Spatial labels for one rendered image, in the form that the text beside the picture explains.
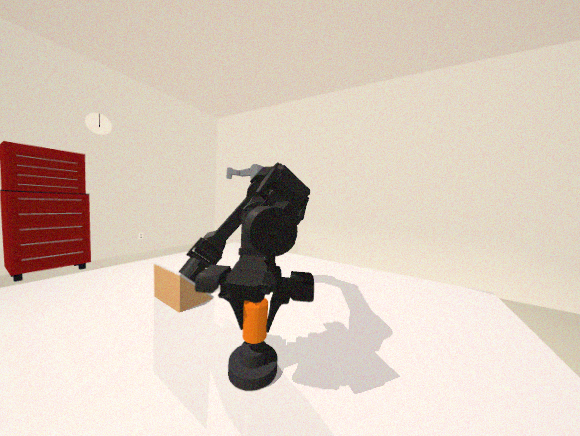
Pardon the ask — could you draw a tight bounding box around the orange knob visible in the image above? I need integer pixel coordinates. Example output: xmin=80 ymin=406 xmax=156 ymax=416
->
xmin=242 ymin=298 xmax=268 ymax=344

